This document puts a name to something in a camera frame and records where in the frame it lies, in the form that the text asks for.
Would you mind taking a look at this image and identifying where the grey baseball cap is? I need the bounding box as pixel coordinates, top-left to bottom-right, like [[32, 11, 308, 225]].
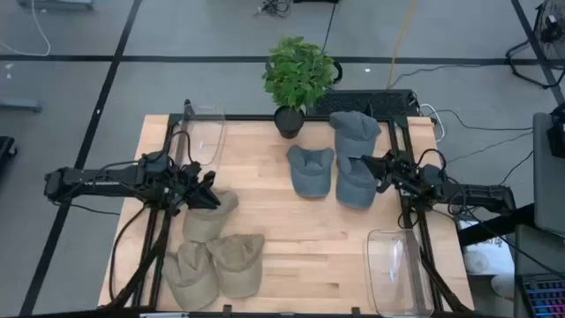
[[335, 153, 380, 210], [285, 144, 335, 199], [328, 110, 383, 160]]

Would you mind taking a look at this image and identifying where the green leafy plant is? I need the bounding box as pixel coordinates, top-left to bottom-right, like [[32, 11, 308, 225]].
[[261, 35, 340, 114]]

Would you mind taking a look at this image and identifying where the grey metal furniture foot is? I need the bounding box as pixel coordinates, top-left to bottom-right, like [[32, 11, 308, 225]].
[[0, 97, 44, 112]]

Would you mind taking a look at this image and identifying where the clear plastic bin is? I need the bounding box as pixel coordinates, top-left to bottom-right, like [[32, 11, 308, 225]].
[[178, 104, 227, 168], [364, 228, 436, 318]]

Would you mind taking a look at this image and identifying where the grey metal furniture base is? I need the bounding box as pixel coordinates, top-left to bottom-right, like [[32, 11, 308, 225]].
[[16, 0, 95, 11]]

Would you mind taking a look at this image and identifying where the white paper cup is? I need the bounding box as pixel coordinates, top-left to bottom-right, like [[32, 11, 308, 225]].
[[491, 272, 516, 300]]

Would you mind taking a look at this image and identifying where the black floor fan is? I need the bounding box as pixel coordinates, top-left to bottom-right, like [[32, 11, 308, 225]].
[[505, 0, 565, 89]]

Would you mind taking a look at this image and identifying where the black plant pot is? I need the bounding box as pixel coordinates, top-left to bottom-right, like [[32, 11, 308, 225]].
[[273, 105, 306, 140]]

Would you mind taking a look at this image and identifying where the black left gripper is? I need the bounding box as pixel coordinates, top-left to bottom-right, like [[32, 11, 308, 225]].
[[169, 161, 222, 211]]

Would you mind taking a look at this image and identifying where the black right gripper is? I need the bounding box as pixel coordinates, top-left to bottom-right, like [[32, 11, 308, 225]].
[[360, 152, 416, 194]]

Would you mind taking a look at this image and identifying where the black perforated equipment box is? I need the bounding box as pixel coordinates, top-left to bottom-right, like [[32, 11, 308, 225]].
[[308, 89, 420, 118]]

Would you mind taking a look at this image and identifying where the yellow hanging cable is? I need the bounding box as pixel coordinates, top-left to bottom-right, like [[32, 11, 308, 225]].
[[387, 0, 418, 89]]

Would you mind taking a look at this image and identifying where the white cardboard box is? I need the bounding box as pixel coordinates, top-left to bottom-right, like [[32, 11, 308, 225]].
[[458, 219, 516, 276]]

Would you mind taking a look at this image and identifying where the grey flat monitor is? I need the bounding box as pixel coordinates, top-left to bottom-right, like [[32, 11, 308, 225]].
[[531, 111, 565, 239]]

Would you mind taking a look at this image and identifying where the beige baseball cap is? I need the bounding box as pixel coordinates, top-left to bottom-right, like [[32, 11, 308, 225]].
[[206, 232, 266, 299], [182, 189, 240, 244], [162, 240, 221, 313]]

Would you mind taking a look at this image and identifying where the black metal table frame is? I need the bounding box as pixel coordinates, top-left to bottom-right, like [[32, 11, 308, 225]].
[[99, 112, 476, 318]]

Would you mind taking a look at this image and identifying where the black desk device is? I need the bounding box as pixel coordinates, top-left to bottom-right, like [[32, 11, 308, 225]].
[[546, 102, 565, 159]]

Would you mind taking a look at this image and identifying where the black cable bundle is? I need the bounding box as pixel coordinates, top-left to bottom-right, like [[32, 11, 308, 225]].
[[253, 0, 293, 19]]

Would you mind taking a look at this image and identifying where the black power cable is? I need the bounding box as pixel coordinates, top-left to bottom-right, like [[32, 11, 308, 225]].
[[320, 0, 339, 52]]

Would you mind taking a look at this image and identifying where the white floor cable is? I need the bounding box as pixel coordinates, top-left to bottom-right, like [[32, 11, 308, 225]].
[[0, 0, 52, 57]]

